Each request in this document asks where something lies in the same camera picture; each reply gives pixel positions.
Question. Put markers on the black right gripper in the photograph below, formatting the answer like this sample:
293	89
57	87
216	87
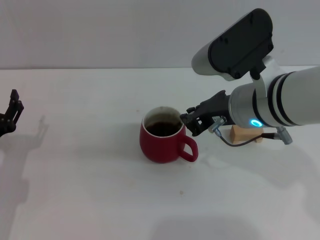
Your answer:
215	107

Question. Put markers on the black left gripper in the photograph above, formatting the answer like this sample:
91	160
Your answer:
5	125

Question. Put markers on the red ceramic cup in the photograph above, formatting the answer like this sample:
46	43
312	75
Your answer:
160	147

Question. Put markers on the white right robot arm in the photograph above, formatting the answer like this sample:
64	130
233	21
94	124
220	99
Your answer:
282	100

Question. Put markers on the dark coffee liquid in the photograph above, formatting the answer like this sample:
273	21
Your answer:
162	128

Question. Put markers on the light wooden block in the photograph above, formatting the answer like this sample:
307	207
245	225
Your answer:
243	135

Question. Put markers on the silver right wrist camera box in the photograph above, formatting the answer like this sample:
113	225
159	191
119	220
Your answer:
235	47

